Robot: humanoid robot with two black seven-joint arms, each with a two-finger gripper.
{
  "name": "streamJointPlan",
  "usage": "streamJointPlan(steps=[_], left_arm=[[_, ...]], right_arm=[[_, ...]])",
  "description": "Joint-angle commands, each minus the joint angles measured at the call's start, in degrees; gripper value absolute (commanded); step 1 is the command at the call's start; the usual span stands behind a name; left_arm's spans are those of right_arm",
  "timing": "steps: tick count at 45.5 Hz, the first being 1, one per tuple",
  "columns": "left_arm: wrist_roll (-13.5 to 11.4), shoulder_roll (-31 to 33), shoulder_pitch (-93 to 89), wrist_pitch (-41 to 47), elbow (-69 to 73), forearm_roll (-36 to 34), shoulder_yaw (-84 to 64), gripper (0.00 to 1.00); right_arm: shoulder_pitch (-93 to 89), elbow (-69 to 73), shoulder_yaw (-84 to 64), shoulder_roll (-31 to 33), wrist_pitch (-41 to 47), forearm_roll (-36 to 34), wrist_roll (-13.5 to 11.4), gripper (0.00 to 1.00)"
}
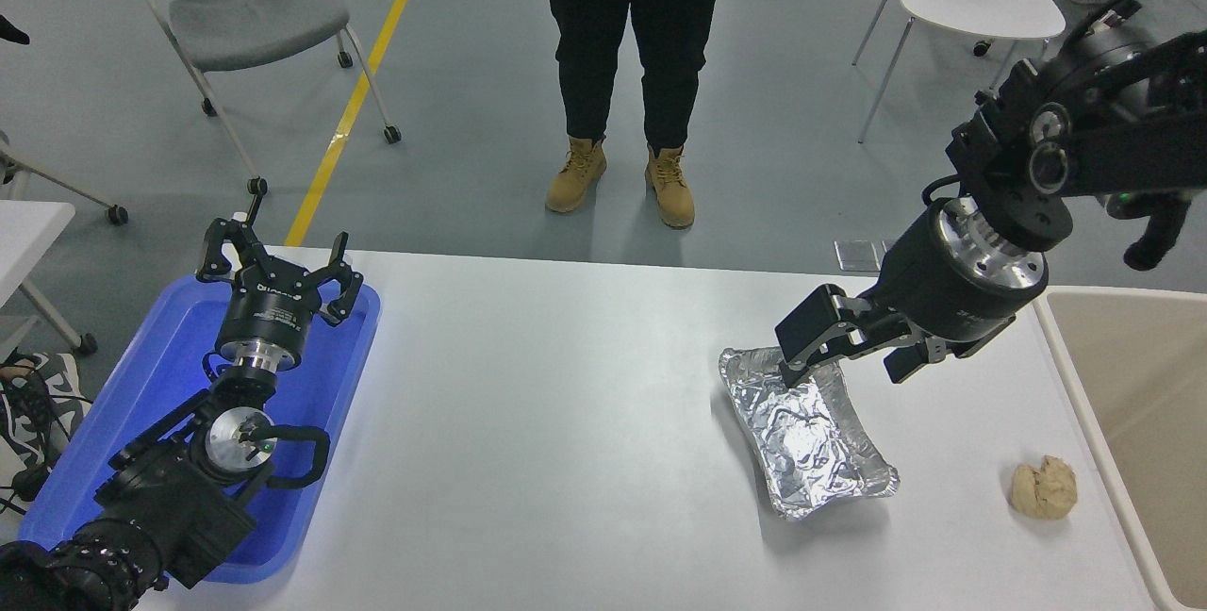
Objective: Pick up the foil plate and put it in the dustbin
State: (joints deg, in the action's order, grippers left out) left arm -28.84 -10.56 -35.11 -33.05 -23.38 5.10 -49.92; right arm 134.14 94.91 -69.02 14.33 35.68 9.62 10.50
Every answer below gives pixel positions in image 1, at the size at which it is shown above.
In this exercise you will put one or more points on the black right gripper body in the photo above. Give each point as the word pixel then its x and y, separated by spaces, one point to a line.
pixel 934 286

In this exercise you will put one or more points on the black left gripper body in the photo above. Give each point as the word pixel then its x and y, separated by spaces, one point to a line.
pixel 269 314

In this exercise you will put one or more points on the silver foil tray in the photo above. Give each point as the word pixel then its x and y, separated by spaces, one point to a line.
pixel 811 441

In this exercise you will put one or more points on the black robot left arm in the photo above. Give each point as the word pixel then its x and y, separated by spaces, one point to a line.
pixel 170 507

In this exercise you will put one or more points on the clear floor plate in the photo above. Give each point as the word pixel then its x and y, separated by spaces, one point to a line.
pixel 856 255

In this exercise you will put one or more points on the chair leg with caster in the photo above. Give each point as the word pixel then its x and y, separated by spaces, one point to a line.
pixel 117 214

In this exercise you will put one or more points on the blue plastic tray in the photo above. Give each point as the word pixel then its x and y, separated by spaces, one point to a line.
pixel 141 385

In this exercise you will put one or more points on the crumpled tan paper ball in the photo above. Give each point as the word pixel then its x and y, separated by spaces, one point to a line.
pixel 1045 488

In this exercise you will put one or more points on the small white table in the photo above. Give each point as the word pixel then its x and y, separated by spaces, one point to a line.
pixel 28 234

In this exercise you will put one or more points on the large pale bin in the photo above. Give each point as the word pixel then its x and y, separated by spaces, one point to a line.
pixel 1150 385

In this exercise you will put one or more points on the grey padded chair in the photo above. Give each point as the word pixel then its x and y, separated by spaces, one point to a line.
pixel 255 17

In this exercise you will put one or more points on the small black object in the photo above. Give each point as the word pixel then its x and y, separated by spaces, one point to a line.
pixel 11 30

